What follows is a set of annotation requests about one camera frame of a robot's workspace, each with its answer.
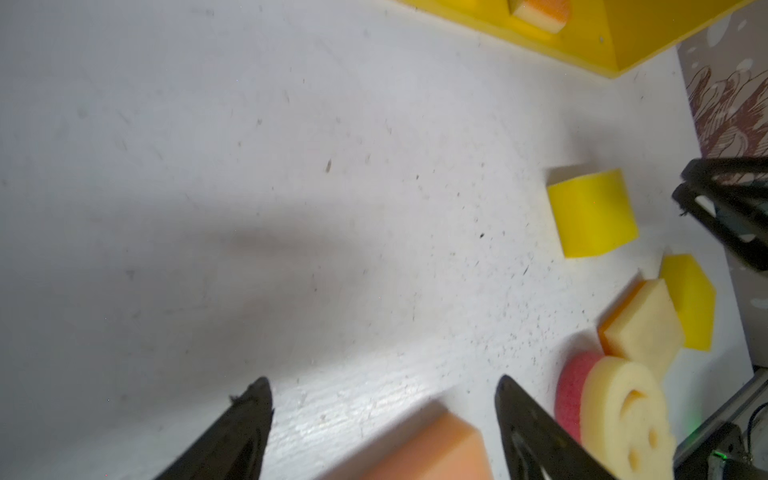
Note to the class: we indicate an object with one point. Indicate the yellow wooden shelf unit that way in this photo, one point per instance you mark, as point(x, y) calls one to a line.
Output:
point(608, 38)

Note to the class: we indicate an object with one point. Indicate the small bright yellow sponge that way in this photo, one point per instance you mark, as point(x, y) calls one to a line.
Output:
point(593, 214)

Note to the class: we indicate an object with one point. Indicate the salmon pink sponge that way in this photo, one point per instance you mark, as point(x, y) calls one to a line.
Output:
point(448, 448)

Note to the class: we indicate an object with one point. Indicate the cream beige sponge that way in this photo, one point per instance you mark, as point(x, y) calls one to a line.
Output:
point(644, 328)

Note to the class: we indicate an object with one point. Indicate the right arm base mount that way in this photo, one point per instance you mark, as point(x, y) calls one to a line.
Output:
point(732, 442)

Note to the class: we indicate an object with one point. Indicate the orange scouring sponge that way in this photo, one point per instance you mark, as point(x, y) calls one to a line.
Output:
point(550, 16)

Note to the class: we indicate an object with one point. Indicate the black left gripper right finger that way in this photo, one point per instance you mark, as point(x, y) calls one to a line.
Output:
point(534, 445)

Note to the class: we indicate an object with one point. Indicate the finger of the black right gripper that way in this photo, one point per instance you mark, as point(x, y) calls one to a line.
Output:
point(728, 197)

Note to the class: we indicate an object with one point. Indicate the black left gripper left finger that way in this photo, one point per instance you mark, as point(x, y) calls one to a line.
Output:
point(233, 447)

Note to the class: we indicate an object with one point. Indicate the smiley face sponge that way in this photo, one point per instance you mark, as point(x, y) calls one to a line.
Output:
point(616, 410)

